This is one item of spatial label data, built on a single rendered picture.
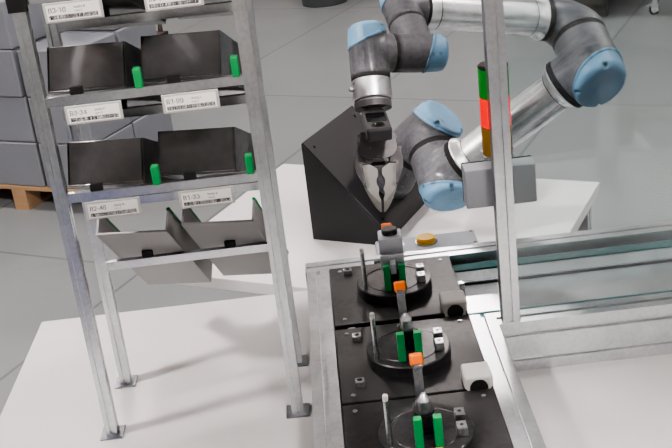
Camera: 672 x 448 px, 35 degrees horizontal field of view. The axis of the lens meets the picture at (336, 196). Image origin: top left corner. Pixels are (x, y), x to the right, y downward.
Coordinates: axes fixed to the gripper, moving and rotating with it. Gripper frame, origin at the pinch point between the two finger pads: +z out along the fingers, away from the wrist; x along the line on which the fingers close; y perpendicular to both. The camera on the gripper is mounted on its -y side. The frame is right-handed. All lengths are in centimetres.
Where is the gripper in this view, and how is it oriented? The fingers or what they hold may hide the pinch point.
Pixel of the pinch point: (382, 204)
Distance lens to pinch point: 200.8
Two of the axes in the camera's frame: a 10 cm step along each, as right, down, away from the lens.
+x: -10.0, 0.8, -0.1
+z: 0.8, 9.8, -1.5
